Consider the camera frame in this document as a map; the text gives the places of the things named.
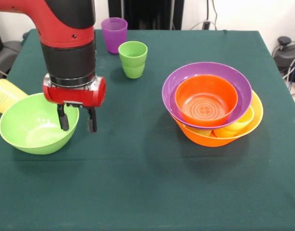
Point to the green bowl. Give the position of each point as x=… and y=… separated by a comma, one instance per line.
x=24, y=130

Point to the purple cup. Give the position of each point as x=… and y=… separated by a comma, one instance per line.
x=113, y=38

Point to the green stepped cup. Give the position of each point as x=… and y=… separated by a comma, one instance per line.
x=133, y=67

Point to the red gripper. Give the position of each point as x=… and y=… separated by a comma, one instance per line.
x=75, y=96

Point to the yellow tapered cup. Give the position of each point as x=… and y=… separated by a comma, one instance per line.
x=5, y=96

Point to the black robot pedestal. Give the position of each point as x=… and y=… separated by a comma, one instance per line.
x=150, y=12

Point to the purple bowl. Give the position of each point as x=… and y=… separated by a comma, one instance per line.
x=241, y=84

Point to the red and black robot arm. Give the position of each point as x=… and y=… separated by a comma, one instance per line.
x=68, y=48

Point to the grey office chair base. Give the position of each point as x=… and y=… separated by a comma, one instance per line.
x=7, y=53

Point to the large yellow-orange bowl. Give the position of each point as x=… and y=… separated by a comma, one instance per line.
x=205, y=140

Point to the yellow-orange stepped cup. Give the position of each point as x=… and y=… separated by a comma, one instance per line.
x=236, y=127

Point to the light green tapered cup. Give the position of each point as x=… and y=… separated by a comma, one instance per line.
x=200, y=132

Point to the orange-red bowl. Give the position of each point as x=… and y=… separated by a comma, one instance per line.
x=205, y=101

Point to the dark green tablecloth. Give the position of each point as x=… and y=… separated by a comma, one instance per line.
x=147, y=180

